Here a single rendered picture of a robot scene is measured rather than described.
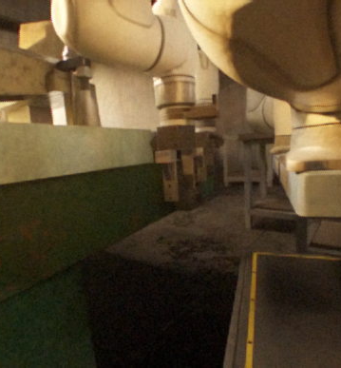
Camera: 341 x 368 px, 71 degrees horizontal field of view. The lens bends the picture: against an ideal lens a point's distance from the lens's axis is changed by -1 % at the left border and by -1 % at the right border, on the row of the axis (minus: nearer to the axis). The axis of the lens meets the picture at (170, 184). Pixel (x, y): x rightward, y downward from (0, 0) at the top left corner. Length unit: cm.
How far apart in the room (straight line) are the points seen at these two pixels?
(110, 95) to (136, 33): 89
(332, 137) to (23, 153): 51
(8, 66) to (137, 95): 61
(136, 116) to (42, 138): 74
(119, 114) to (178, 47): 79
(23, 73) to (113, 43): 49
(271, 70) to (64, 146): 48
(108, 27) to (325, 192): 37
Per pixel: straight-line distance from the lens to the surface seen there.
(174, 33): 52
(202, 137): 76
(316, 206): 35
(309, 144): 38
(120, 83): 133
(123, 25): 44
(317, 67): 20
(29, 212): 57
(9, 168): 52
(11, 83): 86
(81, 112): 83
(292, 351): 67
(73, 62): 90
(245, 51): 18
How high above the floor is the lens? 76
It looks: 8 degrees down
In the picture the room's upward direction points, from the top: 4 degrees counter-clockwise
